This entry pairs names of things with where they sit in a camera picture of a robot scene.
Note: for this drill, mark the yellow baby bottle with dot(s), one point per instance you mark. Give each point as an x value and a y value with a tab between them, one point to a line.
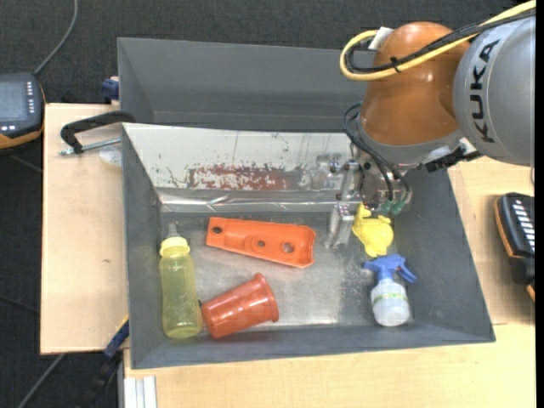
178	287

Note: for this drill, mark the pale wood flat board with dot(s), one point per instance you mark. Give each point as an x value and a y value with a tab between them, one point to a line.
81	236

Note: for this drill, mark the yellow toy animal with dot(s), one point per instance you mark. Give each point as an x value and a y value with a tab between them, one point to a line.
374	232

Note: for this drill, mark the white spray bottle blue head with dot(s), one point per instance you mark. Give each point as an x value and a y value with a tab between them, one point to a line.
390	300

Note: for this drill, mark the orange plastic cup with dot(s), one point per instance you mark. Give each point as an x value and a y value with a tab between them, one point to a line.
240	306

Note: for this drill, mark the grey metal bin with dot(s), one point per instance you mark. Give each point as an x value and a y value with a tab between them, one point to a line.
255	83

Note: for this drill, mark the orange flat block with holes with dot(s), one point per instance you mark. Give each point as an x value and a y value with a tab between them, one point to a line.
242	236

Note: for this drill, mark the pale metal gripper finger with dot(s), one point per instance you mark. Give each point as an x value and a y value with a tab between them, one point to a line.
346	223
332	232

